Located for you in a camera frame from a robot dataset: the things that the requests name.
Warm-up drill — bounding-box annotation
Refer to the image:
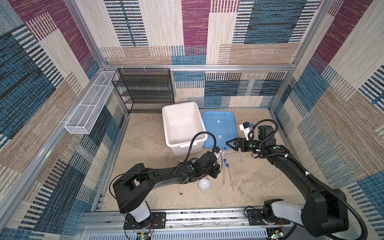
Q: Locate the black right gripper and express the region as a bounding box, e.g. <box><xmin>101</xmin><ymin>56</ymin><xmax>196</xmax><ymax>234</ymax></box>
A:
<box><xmin>225</xmin><ymin>137</ymin><xmax>264</xmax><ymax>153</ymax></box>

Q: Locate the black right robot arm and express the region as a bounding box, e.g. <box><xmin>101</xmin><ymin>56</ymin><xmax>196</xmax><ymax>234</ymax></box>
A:
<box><xmin>226</xmin><ymin>120</ymin><xmax>368</xmax><ymax>240</ymax></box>

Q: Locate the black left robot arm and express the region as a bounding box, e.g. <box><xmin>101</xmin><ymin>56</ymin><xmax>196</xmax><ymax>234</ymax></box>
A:
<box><xmin>110</xmin><ymin>132</ymin><xmax>222</xmax><ymax>223</ymax></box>

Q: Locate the white ceramic crucible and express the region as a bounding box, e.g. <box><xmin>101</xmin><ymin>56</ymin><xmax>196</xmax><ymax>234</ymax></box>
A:
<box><xmin>199</xmin><ymin>179</ymin><xmax>212</xmax><ymax>192</ymax></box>

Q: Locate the blue plastic lid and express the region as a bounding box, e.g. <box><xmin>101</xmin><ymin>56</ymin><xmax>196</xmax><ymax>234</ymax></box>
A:
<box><xmin>203</xmin><ymin>111</ymin><xmax>238</xmax><ymax>149</ymax></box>

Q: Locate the white plastic bin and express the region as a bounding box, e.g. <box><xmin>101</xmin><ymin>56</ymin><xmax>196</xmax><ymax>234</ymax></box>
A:
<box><xmin>162</xmin><ymin>102</ymin><xmax>206</xmax><ymax>157</ymax></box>

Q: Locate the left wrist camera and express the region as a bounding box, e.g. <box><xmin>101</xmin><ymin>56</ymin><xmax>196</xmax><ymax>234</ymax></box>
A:
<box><xmin>212</xmin><ymin>147</ymin><xmax>222</xmax><ymax>161</ymax></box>

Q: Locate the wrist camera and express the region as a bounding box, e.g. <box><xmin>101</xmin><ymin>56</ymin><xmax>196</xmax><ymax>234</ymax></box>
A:
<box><xmin>212</xmin><ymin>147</ymin><xmax>222</xmax><ymax>161</ymax></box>
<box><xmin>239</xmin><ymin>122</ymin><xmax>255</xmax><ymax>141</ymax></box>

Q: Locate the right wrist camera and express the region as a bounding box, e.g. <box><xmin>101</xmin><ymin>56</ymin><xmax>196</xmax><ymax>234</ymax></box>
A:
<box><xmin>239</xmin><ymin>122</ymin><xmax>255</xmax><ymax>141</ymax></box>

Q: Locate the aluminium mounting rail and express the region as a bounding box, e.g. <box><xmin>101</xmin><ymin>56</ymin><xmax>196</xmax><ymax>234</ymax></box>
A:
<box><xmin>77</xmin><ymin>207</ymin><xmax>293</xmax><ymax>234</ymax></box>

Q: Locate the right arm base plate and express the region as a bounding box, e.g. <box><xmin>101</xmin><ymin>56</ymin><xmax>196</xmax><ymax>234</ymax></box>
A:
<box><xmin>243</xmin><ymin>207</ymin><xmax>291</xmax><ymax>226</ymax></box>

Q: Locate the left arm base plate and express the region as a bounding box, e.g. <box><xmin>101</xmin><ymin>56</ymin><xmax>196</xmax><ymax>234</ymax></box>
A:
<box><xmin>124</xmin><ymin>212</ymin><xmax>167</xmax><ymax>230</ymax></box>

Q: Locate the black wire mesh shelf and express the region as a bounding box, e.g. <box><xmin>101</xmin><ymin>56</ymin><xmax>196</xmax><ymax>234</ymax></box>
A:
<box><xmin>112</xmin><ymin>68</ymin><xmax>175</xmax><ymax>113</ymax></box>

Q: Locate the white wire mesh basket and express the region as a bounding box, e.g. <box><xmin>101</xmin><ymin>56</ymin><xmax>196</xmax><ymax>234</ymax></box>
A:
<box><xmin>65</xmin><ymin>71</ymin><xmax>115</xmax><ymax>135</ymax></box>

